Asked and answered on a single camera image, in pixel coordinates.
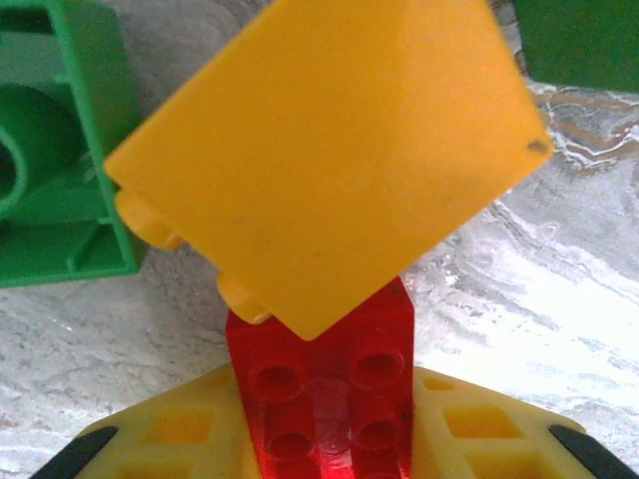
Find red lego brick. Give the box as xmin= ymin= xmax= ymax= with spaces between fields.
xmin=224 ymin=276 xmax=418 ymax=479

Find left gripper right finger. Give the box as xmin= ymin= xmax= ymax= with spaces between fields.
xmin=408 ymin=366 xmax=639 ymax=479

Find small green lego brick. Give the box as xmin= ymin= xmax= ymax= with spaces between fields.
xmin=0 ymin=0 xmax=149 ymax=290

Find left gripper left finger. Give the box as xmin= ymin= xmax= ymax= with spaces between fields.
xmin=29 ymin=361 xmax=266 ymax=479

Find yellow lego brick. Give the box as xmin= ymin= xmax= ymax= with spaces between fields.
xmin=103 ymin=0 xmax=555 ymax=343

